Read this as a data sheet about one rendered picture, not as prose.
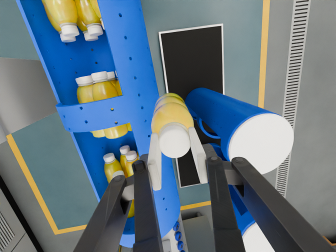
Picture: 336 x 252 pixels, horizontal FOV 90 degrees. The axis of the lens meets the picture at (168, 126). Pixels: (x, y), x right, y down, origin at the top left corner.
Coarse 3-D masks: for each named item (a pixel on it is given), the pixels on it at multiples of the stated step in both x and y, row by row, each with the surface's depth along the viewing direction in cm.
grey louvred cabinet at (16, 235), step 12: (0, 180) 169; (0, 192) 163; (0, 204) 161; (12, 204) 178; (0, 216) 159; (12, 216) 171; (0, 228) 157; (12, 228) 169; (24, 228) 187; (0, 240) 155; (12, 240) 167; (24, 240) 180; (36, 240) 200
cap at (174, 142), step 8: (168, 128) 20; (176, 128) 20; (160, 136) 20; (168, 136) 20; (176, 136) 20; (184, 136) 20; (160, 144) 20; (168, 144) 20; (176, 144) 20; (184, 144) 20; (168, 152) 21; (176, 152) 21; (184, 152) 21
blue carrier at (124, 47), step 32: (32, 0) 44; (128, 0) 36; (32, 32) 41; (128, 32) 37; (64, 64) 51; (96, 64) 59; (128, 64) 38; (64, 96) 51; (128, 96) 39; (96, 128) 39; (96, 160) 62; (96, 192) 58; (160, 192) 50; (128, 224) 60; (160, 224) 52
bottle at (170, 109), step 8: (160, 96) 34; (168, 96) 31; (176, 96) 33; (160, 104) 28; (168, 104) 25; (176, 104) 26; (184, 104) 29; (160, 112) 24; (168, 112) 23; (176, 112) 23; (184, 112) 24; (152, 120) 25; (160, 120) 23; (168, 120) 22; (176, 120) 22; (184, 120) 23; (192, 120) 25; (152, 128) 24; (160, 128) 22; (184, 128) 22
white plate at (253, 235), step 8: (256, 224) 83; (248, 232) 84; (256, 232) 85; (248, 240) 86; (256, 240) 87; (264, 240) 88; (248, 248) 88; (256, 248) 89; (264, 248) 90; (272, 248) 90
